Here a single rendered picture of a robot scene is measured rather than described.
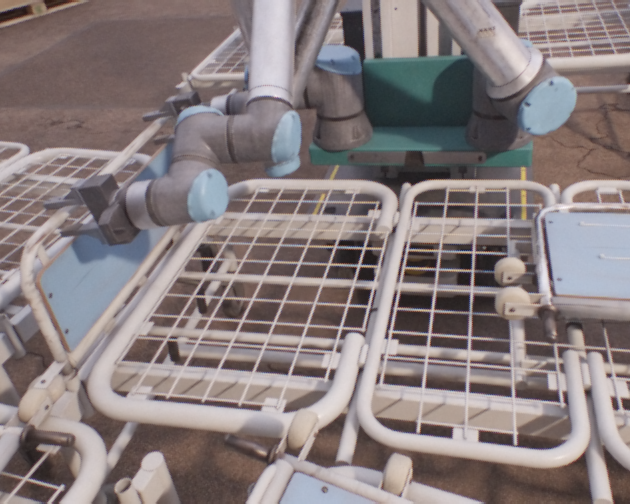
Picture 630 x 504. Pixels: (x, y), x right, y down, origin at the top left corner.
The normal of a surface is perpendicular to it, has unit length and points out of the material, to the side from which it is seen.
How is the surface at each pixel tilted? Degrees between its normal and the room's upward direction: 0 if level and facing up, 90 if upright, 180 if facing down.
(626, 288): 4
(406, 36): 90
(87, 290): 90
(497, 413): 90
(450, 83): 90
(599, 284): 4
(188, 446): 0
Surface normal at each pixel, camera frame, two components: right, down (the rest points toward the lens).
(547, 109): 0.27, 0.57
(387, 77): -0.25, 0.56
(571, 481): -0.11, -0.83
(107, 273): 0.97, 0.04
